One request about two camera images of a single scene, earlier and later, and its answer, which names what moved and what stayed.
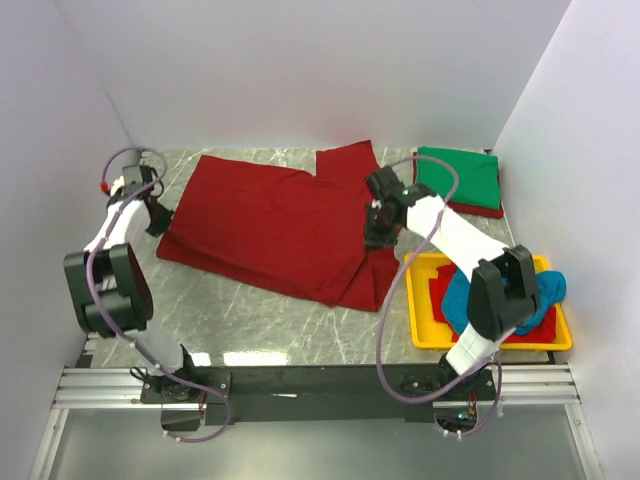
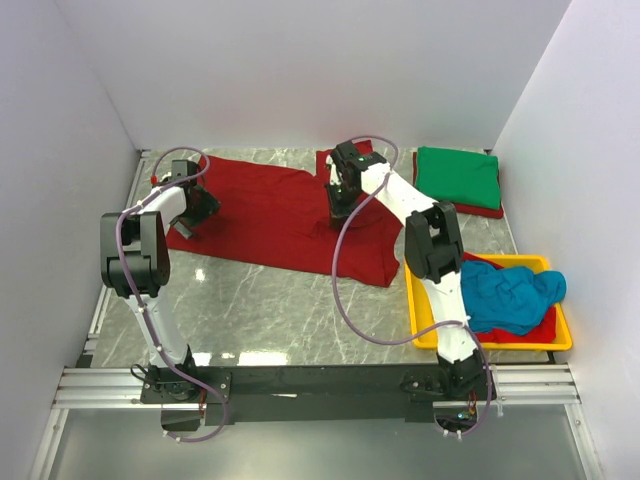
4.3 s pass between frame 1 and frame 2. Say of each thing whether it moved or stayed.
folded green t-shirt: stayed
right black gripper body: moved
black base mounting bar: stayed
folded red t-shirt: stayed
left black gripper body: moved
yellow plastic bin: stayed
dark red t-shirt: moved
